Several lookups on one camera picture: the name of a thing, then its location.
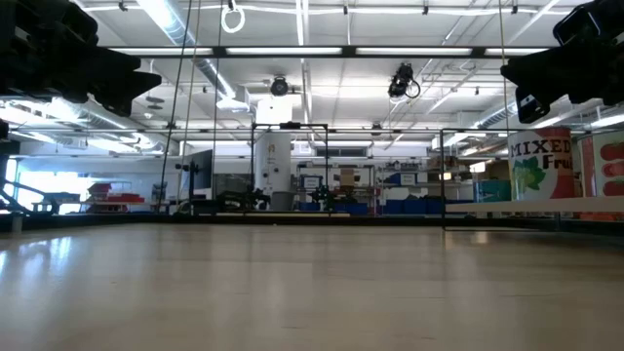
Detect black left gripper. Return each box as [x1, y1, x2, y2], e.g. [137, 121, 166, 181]
[28, 0, 163, 118]

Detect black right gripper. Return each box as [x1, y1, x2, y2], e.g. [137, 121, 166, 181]
[500, 0, 624, 125]

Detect mixed fruit can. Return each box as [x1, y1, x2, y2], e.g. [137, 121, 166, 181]
[506, 126, 576, 202]

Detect red storage bins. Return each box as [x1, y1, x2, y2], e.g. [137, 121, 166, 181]
[87, 182, 146, 205]

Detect black monitor on stand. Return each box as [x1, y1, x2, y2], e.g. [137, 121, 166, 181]
[180, 148, 215, 201]

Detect round black ceiling fixture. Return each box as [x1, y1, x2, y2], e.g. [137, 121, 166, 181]
[269, 76, 290, 98]

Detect white cylindrical tank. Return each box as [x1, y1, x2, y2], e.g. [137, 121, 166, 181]
[253, 131, 293, 196]

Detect blue storage bins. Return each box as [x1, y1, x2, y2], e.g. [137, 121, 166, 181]
[333, 202, 370, 216]
[384, 197, 474, 215]

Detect grey waste bin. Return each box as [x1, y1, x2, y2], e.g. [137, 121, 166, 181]
[270, 191, 293, 212]

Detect black hanging cable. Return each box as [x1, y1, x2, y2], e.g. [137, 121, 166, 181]
[158, 0, 195, 215]
[212, 28, 223, 200]

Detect silver ventilation duct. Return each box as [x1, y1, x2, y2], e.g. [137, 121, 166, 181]
[136, 0, 238, 98]

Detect white cable loop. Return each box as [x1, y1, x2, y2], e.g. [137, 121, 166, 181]
[219, 0, 247, 34]

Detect black overhead camera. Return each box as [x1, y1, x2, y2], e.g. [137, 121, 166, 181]
[387, 61, 421, 101]

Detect black table frame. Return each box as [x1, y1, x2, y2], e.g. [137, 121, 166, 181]
[0, 213, 624, 238]

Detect black overhead frame bar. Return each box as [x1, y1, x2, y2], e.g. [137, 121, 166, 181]
[106, 45, 550, 59]

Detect black background metal frame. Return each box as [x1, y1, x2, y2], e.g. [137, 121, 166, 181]
[251, 121, 331, 215]

